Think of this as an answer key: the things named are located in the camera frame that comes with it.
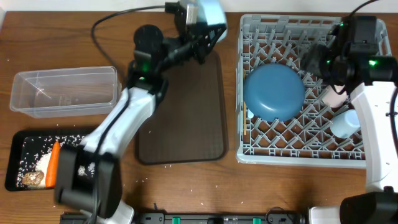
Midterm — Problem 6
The black plastic bin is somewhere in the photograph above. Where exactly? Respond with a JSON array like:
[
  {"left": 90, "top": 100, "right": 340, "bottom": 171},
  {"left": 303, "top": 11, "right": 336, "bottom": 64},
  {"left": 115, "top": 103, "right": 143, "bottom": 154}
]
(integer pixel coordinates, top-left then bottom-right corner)
[{"left": 4, "top": 128, "right": 93, "bottom": 192}]

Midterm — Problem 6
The light blue cup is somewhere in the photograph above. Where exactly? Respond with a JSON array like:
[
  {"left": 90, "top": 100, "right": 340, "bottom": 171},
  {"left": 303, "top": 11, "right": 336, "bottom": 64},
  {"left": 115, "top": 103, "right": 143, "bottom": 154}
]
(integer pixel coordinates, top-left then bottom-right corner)
[{"left": 330, "top": 110, "right": 360, "bottom": 139}]

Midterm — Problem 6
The wooden chopstick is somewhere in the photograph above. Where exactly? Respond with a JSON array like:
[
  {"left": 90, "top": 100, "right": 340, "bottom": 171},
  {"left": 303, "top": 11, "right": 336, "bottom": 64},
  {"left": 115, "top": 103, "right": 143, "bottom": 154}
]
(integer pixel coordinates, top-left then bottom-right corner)
[{"left": 243, "top": 102, "right": 246, "bottom": 135}]

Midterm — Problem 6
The grey dishwasher rack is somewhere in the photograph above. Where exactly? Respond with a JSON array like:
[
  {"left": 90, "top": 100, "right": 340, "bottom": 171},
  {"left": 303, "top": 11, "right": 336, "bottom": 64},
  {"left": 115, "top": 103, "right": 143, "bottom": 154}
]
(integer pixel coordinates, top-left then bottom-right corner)
[{"left": 235, "top": 14, "right": 392, "bottom": 169}]

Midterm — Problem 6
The light blue plastic spoon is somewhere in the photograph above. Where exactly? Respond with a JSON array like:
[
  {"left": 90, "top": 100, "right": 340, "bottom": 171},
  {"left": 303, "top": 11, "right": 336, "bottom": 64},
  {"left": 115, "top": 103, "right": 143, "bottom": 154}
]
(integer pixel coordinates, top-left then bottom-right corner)
[{"left": 247, "top": 110, "right": 254, "bottom": 119}]

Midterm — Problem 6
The spilled white rice pile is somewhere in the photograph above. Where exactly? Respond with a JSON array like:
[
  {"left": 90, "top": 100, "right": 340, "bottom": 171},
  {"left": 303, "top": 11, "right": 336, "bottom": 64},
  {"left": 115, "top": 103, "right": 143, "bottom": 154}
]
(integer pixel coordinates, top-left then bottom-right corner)
[{"left": 16, "top": 134, "right": 85, "bottom": 190}]

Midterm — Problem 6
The dark brown serving tray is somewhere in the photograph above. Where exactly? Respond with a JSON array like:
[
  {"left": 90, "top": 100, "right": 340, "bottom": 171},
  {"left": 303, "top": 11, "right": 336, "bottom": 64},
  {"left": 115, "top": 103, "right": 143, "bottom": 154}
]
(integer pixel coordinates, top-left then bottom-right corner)
[{"left": 135, "top": 52, "right": 228, "bottom": 165}]

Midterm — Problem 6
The clear plastic bin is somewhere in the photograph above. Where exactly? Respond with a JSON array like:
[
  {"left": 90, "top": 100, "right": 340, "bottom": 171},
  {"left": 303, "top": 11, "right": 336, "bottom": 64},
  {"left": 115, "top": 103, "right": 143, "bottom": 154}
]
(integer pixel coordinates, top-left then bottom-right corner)
[{"left": 10, "top": 66, "right": 121, "bottom": 118}]

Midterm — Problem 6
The dark blue plate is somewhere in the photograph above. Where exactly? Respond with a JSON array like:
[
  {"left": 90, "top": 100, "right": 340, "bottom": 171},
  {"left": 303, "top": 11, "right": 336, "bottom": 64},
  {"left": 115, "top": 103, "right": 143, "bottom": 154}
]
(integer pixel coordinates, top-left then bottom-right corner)
[{"left": 243, "top": 63, "right": 305, "bottom": 121}]

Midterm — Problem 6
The brown food scrap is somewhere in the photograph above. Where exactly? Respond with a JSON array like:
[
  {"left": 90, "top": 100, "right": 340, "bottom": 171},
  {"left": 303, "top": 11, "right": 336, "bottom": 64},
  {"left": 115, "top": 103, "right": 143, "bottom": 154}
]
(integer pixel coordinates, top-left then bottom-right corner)
[{"left": 22, "top": 170, "right": 44, "bottom": 186}]

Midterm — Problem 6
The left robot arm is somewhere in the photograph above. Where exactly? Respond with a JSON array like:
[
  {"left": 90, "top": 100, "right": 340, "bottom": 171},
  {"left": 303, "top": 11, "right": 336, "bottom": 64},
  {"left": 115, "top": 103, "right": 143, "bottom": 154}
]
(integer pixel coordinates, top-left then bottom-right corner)
[{"left": 55, "top": 22, "right": 227, "bottom": 223}]

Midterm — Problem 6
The light blue rice bowl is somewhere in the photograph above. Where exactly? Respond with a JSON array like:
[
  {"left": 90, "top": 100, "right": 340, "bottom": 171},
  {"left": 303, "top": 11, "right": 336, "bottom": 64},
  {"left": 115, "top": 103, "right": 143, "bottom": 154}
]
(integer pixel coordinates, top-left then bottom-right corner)
[{"left": 197, "top": 0, "right": 228, "bottom": 42}]

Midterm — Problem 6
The orange carrot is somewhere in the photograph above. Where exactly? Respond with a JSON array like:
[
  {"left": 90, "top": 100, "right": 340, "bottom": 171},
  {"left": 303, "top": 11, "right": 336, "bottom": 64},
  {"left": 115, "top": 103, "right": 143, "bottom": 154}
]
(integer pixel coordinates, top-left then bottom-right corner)
[{"left": 45, "top": 141, "right": 61, "bottom": 188}]

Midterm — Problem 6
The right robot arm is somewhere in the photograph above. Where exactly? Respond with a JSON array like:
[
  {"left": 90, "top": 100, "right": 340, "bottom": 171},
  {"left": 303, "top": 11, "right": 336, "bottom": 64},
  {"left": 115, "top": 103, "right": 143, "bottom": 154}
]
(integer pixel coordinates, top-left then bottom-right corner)
[{"left": 302, "top": 14, "right": 397, "bottom": 223}]

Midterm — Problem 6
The pink cup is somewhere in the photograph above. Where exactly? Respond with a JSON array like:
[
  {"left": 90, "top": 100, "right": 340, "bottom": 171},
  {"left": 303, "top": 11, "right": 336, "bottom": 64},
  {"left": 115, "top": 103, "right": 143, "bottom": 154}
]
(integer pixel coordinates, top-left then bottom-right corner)
[{"left": 321, "top": 85, "right": 348, "bottom": 108}]

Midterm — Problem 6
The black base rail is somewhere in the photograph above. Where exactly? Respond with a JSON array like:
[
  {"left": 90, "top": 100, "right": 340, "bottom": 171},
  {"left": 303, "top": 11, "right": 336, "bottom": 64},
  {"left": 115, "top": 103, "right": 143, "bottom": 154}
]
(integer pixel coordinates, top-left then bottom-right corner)
[{"left": 59, "top": 212, "right": 310, "bottom": 224}]

